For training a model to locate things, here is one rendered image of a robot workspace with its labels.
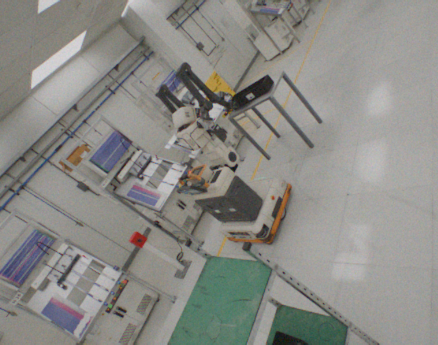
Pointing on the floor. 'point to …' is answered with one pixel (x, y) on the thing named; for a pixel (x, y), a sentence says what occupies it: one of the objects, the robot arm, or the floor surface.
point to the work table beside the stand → (277, 109)
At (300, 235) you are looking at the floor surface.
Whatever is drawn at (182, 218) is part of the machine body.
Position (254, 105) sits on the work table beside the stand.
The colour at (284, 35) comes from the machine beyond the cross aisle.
